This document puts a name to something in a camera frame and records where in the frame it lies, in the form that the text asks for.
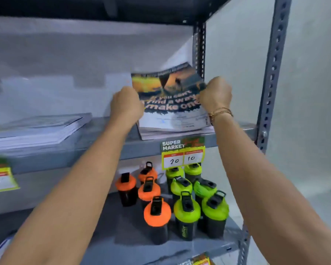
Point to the person's right hand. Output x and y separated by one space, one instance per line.
216 95

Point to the person's left hand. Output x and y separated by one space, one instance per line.
125 104

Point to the person's right fingers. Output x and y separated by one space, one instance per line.
213 81

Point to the person's left fingers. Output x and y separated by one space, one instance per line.
127 91

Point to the printed sunset poster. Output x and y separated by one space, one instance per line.
171 115

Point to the person's left forearm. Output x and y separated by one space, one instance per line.
71 195

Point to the person's right forearm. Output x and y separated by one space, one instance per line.
262 195

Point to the stack of printed posters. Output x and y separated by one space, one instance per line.
168 134

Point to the grey metal shelving rack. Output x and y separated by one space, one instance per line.
275 52

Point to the green yellow price tag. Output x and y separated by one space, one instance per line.
198 260
1 179
182 154

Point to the orange-lid black shaker bottle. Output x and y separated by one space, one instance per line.
149 193
126 187
148 173
157 220

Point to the stack of white papers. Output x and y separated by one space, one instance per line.
35 131

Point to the group of green-lid shaker bottles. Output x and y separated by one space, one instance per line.
187 212

